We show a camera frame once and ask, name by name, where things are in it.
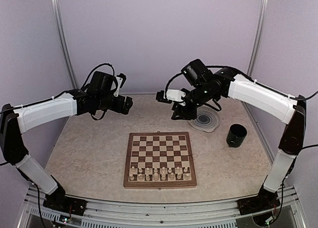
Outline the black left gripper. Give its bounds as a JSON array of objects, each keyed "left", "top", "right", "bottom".
[{"left": 96, "top": 93, "right": 133, "bottom": 114}]

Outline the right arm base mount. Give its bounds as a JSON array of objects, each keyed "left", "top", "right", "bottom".
[{"left": 237, "top": 195, "right": 281, "bottom": 215}]

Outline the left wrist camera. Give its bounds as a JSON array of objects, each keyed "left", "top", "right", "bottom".
[{"left": 114, "top": 73, "right": 127, "bottom": 97}]

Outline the aluminium corner post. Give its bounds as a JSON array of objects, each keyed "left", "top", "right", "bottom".
[
  {"left": 51, "top": 0, "right": 79, "bottom": 89},
  {"left": 245, "top": 0, "right": 269, "bottom": 77}
]

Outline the left aluminium corner post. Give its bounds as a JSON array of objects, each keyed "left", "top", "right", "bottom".
[{"left": 51, "top": 0, "right": 79, "bottom": 89}]

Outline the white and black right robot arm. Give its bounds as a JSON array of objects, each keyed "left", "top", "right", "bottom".
[{"left": 163, "top": 59, "right": 306, "bottom": 210}]

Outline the aluminium front rail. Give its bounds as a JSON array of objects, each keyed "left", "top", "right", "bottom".
[{"left": 14, "top": 183, "right": 309, "bottom": 228}]

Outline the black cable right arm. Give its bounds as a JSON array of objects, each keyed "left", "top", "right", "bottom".
[{"left": 297, "top": 89, "right": 318, "bottom": 151}]

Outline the dark green cup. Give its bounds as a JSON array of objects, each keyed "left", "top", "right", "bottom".
[{"left": 226, "top": 124, "right": 247, "bottom": 148}]

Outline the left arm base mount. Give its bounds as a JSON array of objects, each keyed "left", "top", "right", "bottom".
[{"left": 43, "top": 196, "right": 87, "bottom": 216}]

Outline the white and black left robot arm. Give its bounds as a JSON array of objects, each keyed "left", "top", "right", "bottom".
[{"left": 0, "top": 72, "right": 133, "bottom": 211}]

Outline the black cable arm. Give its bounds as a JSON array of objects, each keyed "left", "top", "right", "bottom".
[
  {"left": 297, "top": 89, "right": 318, "bottom": 151},
  {"left": 24, "top": 183, "right": 50, "bottom": 228}
]

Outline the wooden chess board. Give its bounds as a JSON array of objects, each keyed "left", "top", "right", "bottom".
[{"left": 123, "top": 132, "right": 197, "bottom": 189}]

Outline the right aluminium corner post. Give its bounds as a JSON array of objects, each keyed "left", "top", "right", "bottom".
[{"left": 245, "top": 0, "right": 269, "bottom": 77}]

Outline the white bishop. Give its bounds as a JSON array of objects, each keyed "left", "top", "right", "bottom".
[{"left": 169, "top": 172, "right": 175, "bottom": 181}]

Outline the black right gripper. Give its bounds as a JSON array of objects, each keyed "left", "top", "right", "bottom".
[{"left": 171, "top": 82, "right": 217, "bottom": 120}]

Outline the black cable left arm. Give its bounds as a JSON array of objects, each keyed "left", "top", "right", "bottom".
[{"left": 24, "top": 183, "right": 50, "bottom": 228}]

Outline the white plate with spiral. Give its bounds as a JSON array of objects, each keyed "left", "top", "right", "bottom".
[{"left": 188, "top": 107, "right": 221, "bottom": 133}]

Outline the white king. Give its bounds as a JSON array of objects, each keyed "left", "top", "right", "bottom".
[{"left": 160, "top": 167, "right": 166, "bottom": 181}]

